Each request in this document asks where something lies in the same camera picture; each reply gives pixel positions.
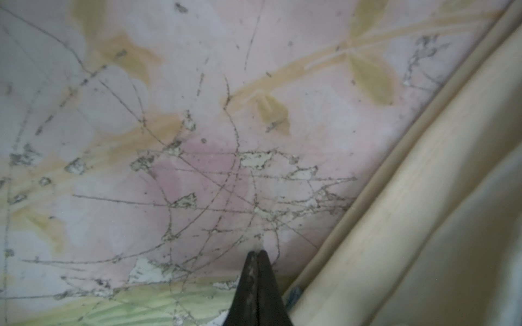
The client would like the yellow handled white bag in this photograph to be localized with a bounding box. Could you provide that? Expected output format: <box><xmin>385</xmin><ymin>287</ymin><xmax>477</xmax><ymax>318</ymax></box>
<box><xmin>372</xmin><ymin>148</ymin><xmax>521</xmax><ymax>325</ymax></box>

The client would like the pink floral table mat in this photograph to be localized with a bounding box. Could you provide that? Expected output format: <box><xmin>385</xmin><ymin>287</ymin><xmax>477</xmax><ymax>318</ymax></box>
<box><xmin>1</xmin><ymin>1</ymin><xmax>509</xmax><ymax>325</ymax></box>

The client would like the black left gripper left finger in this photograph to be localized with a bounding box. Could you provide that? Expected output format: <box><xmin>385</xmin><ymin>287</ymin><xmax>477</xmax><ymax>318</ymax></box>
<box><xmin>223</xmin><ymin>251</ymin><xmax>259</xmax><ymax>326</ymax></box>

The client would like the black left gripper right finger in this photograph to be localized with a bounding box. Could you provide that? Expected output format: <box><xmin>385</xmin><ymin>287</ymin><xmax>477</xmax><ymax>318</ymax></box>
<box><xmin>257</xmin><ymin>250</ymin><xmax>293</xmax><ymax>326</ymax></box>

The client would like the starry night canvas tote bag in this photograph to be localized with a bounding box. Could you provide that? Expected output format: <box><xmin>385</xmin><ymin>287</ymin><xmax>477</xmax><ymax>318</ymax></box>
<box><xmin>290</xmin><ymin>1</ymin><xmax>521</xmax><ymax>325</ymax></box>

